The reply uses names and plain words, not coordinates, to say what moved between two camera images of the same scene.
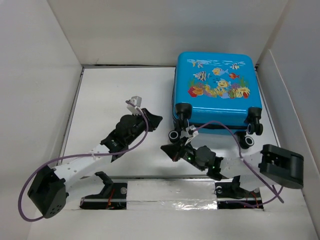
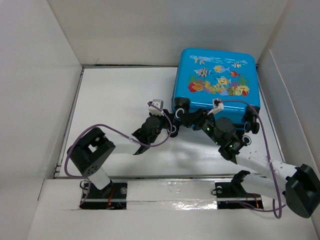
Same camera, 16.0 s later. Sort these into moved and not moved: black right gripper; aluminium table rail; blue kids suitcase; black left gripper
Moved: black right gripper; black left gripper
Not moved: blue kids suitcase; aluminium table rail
